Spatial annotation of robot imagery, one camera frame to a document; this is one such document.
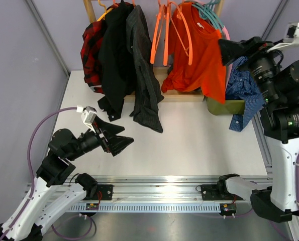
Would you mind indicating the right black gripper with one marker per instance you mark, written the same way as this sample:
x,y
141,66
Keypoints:
x,y
230,49

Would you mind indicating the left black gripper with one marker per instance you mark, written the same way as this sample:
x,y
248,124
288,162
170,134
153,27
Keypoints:
x,y
117,143

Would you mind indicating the blue checked shirt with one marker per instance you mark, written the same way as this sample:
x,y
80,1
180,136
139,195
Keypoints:
x,y
241,86

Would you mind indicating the dark grey striped shirt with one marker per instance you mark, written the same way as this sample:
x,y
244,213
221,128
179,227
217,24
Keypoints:
x,y
147,93

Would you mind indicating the orange hanger of blue shirt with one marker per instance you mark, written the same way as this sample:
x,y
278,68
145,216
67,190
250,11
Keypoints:
x,y
157,31

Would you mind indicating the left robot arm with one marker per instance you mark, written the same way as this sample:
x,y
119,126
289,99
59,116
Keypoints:
x,y
34,216

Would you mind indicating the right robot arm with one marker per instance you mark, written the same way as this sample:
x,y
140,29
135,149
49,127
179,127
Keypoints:
x,y
280,121

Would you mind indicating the pink hanger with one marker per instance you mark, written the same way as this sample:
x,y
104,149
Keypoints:
x,y
224,34

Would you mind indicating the orange t-shirt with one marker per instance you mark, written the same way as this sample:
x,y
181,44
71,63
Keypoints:
x,y
197,61

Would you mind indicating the teal hanger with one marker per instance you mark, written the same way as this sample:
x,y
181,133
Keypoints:
x,y
206,12

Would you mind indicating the red black plaid shirt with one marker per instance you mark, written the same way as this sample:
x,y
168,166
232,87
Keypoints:
x,y
92,41

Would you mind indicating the yellow hanger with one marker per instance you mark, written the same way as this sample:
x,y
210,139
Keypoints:
x,y
107,10

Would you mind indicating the green laundry basket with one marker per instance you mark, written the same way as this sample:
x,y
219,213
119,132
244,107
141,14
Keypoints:
x,y
229,107

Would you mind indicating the wooden clothes rack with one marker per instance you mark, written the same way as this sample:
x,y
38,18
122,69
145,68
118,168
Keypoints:
x,y
161,72

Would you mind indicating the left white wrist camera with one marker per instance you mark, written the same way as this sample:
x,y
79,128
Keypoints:
x,y
88,115

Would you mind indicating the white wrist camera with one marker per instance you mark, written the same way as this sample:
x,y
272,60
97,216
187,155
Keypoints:
x,y
291,38
88,115

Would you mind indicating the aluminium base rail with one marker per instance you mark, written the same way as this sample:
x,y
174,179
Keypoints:
x,y
169,167

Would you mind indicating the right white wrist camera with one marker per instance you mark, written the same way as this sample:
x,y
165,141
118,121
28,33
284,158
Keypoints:
x,y
291,38

